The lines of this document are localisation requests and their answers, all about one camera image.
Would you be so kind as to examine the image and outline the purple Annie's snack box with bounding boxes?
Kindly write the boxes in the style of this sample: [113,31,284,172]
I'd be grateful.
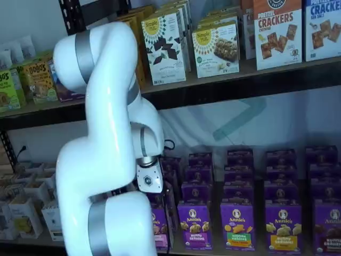
[226,148,254,167]
[161,167,183,187]
[305,145,339,165]
[224,164,254,186]
[222,183,256,206]
[188,151,213,169]
[180,182,213,206]
[184,165,213,185]
[159,156,185,171]
[308,162,341,181]
[310,178,341,201]
[263,180,301,207]
[265,164,299,183]
[147,181,178,212]
[265,149,297,167]

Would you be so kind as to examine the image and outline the purple Annie's box brown bunnies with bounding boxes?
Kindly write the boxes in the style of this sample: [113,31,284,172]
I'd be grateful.
[312,197,341,256]

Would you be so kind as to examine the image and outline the purple Annie's box green patch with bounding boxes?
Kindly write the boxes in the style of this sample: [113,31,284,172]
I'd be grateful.
[220,203,257,252]

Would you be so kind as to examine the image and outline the white pouch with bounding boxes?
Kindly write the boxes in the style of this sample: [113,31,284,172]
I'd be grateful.
[0,50,13,70]
[20,35,37,60]
[9,41,25,64]

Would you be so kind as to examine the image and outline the pretzel crackers cheddar box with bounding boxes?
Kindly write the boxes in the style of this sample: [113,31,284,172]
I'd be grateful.
[240,0,257,60]
[252,0,304,71]

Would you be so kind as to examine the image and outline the purple Annie's box pink patch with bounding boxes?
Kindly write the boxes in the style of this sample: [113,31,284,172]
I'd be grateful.
[151,205,175,252]

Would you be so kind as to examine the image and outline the blue Z Bar box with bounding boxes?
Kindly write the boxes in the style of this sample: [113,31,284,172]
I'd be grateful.
[47,59,87,103]

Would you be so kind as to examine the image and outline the purple Annie's box yellow patch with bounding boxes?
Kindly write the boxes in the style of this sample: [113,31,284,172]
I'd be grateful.
[264,204,304,254]

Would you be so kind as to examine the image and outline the Simple Mills bars box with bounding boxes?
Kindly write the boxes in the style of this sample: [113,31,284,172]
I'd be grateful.
[191,22,241,79]
[196,4,240,29]

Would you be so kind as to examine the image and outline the pretzel crackers sea salt box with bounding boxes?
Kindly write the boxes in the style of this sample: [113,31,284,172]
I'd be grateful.
[304,0,341,62]

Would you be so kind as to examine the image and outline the white patterned carton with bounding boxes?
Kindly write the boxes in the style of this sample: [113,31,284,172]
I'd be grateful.
[9,195,44,240]
[0,204,20,241]
[0,183,17,206]
[40,204,65,243]

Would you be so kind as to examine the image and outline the Simple Mills sweet thins box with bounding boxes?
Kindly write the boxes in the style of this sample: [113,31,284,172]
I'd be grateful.
[140,12,188,86]
[153,0,193,73]

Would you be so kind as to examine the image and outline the green Bobo's box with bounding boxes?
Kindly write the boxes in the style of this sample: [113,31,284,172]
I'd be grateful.
[11,63,28,107]
[0,68,21,113]

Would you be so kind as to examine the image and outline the purple Annie's bunny grahams box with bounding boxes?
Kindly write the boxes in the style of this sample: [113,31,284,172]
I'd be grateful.
[177,203,214,251]

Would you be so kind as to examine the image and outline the yellow Bobo's box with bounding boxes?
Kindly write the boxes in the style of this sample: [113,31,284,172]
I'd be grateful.
[24,60,59,105]

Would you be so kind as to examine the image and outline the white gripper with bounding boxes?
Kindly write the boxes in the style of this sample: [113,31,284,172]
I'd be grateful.
[135,161,173,205]

